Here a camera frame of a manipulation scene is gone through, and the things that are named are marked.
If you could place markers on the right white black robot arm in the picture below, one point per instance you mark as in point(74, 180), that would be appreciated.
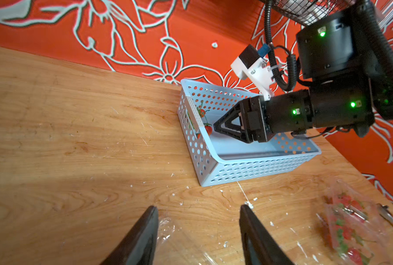
point(341, 76)

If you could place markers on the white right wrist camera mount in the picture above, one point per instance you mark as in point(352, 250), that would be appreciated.
point(252, 64)

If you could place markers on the red strawberry near basket front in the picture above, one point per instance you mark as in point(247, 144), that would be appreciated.
point(208, 128)

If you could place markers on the packed red strawberry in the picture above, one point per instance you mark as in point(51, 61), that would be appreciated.
point(344, 201)

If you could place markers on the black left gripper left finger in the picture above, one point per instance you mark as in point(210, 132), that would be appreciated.
point(139, 245)

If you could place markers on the clear plastic clamshell container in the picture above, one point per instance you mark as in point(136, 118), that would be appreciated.
point(355, 235)

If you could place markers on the metal spoon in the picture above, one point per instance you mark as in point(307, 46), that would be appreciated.
point(385, 213)

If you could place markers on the red strawberry basket left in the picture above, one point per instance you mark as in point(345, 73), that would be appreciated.
point(201, 111)

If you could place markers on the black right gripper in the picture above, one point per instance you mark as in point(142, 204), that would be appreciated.
point(245, 121)

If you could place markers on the light blue perforated plastic basket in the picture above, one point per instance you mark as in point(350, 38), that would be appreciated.
point(220, 159)

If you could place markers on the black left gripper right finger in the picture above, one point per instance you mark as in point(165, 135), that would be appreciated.
point(259, 247)

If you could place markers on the black wire wall basket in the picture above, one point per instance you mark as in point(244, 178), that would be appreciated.
point(306, 12)

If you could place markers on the red strawberry basket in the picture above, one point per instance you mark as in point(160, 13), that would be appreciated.
point(208, 128)
point(201, 111)

